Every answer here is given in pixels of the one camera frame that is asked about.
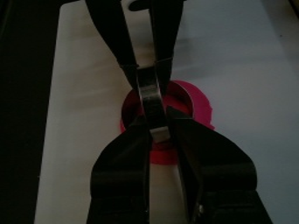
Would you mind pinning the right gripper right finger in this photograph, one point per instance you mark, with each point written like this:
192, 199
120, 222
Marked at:
218, 169

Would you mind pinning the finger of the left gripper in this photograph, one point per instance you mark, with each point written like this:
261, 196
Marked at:
168, 35
113, 32

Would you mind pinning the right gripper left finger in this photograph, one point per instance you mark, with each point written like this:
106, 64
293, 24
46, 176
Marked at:
121, 175

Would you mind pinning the white cutting board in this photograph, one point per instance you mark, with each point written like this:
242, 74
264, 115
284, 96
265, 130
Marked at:
241, 73

